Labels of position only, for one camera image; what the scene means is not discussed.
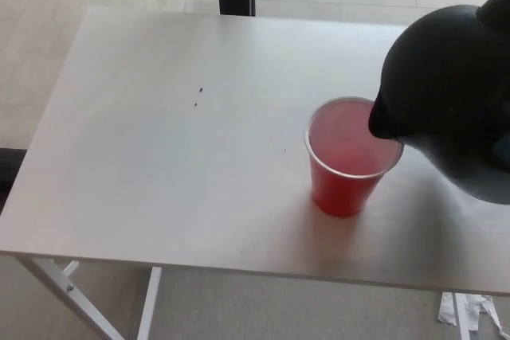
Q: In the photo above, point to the black electric kettle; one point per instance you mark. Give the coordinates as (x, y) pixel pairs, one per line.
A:
(450, 89)

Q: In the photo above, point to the red plastic cup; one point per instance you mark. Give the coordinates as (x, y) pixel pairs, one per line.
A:
(338, 192)

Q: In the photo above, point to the white paper strip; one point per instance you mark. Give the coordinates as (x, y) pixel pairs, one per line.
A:
(447, 308)

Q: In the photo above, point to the crumpled white paper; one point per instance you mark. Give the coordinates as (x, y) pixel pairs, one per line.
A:
(480, 308)

